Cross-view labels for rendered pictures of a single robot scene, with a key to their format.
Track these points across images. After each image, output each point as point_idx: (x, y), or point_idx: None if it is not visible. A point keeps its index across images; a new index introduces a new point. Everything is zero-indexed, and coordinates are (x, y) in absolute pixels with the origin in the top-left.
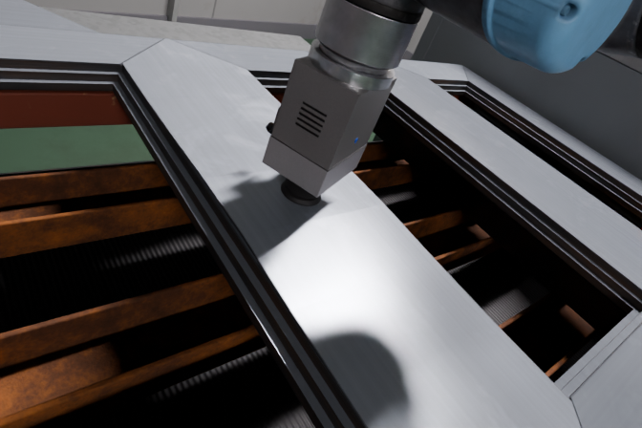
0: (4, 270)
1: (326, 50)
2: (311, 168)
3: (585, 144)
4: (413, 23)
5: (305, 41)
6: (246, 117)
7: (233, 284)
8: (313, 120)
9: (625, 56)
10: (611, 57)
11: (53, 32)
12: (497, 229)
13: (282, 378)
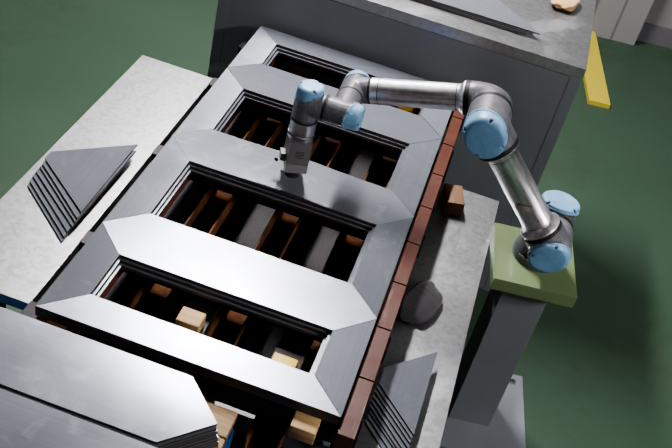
0: None
1: (297, 136)
2: (302, 167)
3: (357, 57)
4: None
5: (151, 58)
6: (245, 155)
7: (300, 209)
8: (300, 155)
9: (356, 4)
10: (349, 5)
11: (154, 162)
12: (341, 137)
13: (296, 247)
